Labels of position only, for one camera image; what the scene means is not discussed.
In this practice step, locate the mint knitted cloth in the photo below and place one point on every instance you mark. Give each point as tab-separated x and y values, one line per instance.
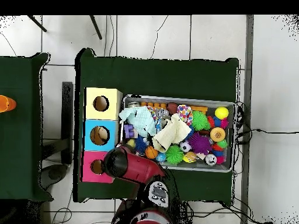
140	120

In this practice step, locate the cream knitted cloth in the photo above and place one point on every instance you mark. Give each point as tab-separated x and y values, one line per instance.
171	134

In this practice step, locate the orange toy basketball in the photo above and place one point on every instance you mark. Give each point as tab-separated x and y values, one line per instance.
151	152

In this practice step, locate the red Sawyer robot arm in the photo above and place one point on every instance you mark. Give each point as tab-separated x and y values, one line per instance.
137	166

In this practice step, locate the wooden box with three holes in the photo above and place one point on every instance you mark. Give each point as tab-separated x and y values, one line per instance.
112	109

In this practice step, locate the purple toy block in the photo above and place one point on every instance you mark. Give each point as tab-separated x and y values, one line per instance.
129	131

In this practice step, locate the blue spiky ball with eyes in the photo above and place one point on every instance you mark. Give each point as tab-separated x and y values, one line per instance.
140	143

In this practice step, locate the polka dot cloth ball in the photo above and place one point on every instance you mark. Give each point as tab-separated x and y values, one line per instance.
184	113

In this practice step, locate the purple spiky ball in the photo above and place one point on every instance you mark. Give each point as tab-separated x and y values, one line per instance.
199	143

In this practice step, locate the yellow ball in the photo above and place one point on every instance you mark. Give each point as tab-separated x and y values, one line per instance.
222	113

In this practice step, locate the black tripod leg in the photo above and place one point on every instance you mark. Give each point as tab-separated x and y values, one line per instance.
37	23
96	27

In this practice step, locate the dark green side table cloth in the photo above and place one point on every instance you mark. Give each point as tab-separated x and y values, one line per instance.
18	163

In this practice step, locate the orange plastic cup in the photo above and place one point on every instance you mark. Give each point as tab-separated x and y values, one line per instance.
6	103

